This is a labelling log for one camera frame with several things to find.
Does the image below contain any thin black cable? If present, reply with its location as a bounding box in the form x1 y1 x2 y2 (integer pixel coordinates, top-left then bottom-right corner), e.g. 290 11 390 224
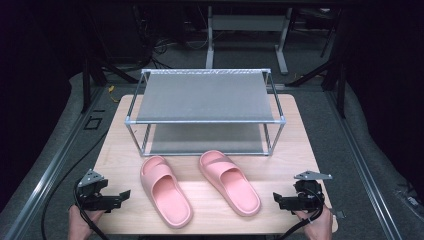
40 129 110 240

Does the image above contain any person's left hand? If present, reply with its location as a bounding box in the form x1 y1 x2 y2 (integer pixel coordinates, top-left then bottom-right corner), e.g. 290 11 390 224
67 204 105 240

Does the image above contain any bundle of black cables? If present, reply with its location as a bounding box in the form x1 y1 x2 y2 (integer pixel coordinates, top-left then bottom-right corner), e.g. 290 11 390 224
132 5 208 69

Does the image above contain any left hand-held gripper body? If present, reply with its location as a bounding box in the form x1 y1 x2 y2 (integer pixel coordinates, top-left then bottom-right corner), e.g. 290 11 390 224
75 168 113 213

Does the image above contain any white metal stand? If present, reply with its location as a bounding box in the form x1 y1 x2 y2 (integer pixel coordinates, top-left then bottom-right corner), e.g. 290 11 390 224
205 5 293 76

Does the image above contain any grey metal shoe rack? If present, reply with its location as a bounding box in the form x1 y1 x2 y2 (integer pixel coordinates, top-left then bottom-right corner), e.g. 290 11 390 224
124 68 287 158

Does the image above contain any person's right hand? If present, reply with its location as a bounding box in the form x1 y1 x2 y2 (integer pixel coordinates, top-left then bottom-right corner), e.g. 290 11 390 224
294 204 335 240

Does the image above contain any yellow tag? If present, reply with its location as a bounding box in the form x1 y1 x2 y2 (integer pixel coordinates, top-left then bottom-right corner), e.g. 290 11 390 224
107 85 120 103

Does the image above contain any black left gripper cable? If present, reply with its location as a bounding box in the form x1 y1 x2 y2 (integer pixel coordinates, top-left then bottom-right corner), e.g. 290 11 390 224
73 184 111 240

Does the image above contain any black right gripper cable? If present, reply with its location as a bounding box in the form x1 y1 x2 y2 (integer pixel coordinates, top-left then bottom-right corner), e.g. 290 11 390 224
275 187 327 240

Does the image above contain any black metal stand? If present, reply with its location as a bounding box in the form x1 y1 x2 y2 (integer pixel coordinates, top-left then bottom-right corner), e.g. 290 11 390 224
81 49 141 114
286 6 348 118

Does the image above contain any aluminium rail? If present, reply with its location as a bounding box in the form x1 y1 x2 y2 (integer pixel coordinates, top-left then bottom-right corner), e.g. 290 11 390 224
324 89 403 240
2 86 105 240

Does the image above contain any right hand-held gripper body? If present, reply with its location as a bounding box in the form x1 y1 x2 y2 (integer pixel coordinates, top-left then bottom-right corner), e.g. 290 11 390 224
292 170 334 213

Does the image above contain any pink slipper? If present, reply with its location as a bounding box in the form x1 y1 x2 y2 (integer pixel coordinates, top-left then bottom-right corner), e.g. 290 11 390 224
139 155 194 230
199 149 262 217

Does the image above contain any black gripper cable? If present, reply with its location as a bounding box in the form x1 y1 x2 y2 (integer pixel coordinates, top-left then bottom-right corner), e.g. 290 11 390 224
275 187 327 240
73 184 111 240

